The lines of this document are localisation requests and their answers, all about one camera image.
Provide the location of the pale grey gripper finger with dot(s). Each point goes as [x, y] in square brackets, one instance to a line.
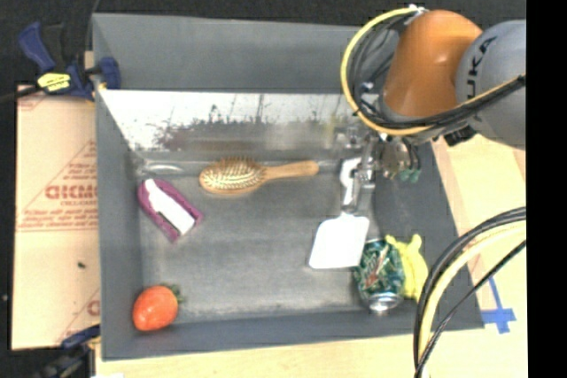
[367, 199]

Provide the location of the white flat spatula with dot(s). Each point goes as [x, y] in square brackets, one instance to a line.
[339, 241]

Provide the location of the green soda can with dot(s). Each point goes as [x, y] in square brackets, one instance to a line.
[380, 272]

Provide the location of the yellow soft toy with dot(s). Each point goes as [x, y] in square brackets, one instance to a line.
[414, 265]

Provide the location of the grey metal bin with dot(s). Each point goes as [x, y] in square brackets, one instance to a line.
[248, 261]

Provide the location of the wooden hairbrush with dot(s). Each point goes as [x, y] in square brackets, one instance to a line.
[230, 177]

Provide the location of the orange-red toy strawberry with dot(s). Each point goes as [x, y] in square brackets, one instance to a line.
[154, 309]

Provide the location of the brown cardboard board red print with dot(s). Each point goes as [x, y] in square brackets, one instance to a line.
[53, 155]

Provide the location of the black cylinder on white bracket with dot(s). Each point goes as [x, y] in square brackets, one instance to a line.
[456, 136]

